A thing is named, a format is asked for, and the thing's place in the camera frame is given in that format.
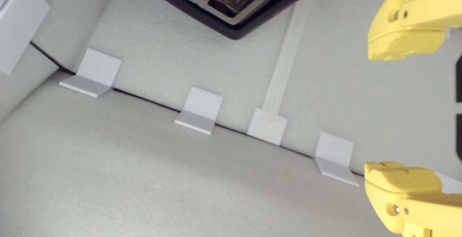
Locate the white tape strip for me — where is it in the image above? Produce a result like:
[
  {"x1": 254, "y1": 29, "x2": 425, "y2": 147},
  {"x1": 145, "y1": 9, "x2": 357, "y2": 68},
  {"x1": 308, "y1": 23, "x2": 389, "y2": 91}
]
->
[{"x1": 247, "y1": 2, "x2": 314, "y2": 146}]

